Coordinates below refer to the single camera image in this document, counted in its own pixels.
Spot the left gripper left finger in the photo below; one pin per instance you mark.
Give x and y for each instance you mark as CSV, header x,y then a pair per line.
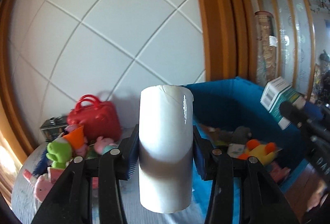
x,y
92,183

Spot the dark metal tin box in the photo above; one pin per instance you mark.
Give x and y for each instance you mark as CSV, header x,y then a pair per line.
x,y
53,127

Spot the pink white tissue pack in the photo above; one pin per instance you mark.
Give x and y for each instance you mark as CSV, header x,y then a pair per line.
x,y
29,177

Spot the red toy suitcase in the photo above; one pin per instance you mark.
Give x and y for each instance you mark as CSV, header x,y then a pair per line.
x,y
98,118

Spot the person right hand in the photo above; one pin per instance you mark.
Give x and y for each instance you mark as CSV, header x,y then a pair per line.
x,y
318,197

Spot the green frog plush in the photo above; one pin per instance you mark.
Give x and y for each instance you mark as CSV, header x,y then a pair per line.
x,y
59,152

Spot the blue fluffy duster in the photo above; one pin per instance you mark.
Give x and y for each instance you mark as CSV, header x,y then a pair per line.
x,y
42,165

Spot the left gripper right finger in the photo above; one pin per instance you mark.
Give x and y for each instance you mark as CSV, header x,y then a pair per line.
x,y
242,191

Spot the wooden door frame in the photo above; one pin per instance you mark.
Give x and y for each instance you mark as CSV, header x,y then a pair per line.
x,y
230,41

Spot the white paper roll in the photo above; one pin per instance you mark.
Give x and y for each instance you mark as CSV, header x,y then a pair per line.
x,y
165,148

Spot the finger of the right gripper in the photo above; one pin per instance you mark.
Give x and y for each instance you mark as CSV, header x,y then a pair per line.
x,y
299,116

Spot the rolled patterned carpet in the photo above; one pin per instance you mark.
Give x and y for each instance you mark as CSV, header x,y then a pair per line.
x,y
267,47

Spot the orange plush piece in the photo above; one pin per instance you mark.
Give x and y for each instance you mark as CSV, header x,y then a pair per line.
x,y
77,140

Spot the pink pig plush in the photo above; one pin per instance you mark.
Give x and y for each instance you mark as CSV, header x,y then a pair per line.
x,y
42,187

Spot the white teal medicine box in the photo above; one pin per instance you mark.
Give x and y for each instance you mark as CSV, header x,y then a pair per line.
x,y
275,93

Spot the yellow duck plush green hood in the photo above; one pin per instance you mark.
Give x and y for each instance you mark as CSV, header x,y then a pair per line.
x,y
265,153

